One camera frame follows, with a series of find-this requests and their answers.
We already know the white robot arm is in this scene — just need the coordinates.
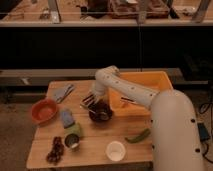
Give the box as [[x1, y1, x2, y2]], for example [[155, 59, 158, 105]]
[[82, 65, 205, 171]]

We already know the blue eraser sponge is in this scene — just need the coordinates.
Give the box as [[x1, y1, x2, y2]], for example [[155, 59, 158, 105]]
[[60, 110, 75, 128]]

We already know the metal spoon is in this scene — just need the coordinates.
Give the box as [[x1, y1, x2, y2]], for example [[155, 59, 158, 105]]
[[80, 104, 90, 111]]

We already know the dark brown bowl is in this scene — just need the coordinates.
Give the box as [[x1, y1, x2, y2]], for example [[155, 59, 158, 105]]
[[89, 101, 112, 122]]

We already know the grey folded cloth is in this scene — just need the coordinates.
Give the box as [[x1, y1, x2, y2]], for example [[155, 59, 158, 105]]
[[53, 84, 74, 103]]

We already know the green cloth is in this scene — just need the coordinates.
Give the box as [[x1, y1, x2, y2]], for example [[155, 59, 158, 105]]
[[65, 123, 83, 138]]

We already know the wooden table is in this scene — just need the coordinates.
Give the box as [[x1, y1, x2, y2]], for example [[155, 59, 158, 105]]
[[26, 80, 153, 170]]

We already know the orange bowl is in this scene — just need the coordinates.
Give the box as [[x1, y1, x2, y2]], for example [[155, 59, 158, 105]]
[[31, 99, 58, 124]]

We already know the white round cup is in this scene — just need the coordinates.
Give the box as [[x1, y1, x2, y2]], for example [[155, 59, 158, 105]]
[[105, 141, 126, 162]]

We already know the yellow plastic bin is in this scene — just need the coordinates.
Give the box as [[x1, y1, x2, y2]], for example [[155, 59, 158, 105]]
[[108, 71, 173, 116]]

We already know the green chili pepper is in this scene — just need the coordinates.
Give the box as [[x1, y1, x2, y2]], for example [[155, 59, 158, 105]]
[[125, 129, 151, 144]]

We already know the dark grape bunch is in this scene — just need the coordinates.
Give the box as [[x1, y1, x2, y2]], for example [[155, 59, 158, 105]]
[[46, 137, 64, 164]]

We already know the blue foot pedal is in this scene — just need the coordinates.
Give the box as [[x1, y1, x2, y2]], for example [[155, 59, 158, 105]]
[[198, 123, 210, 141]]

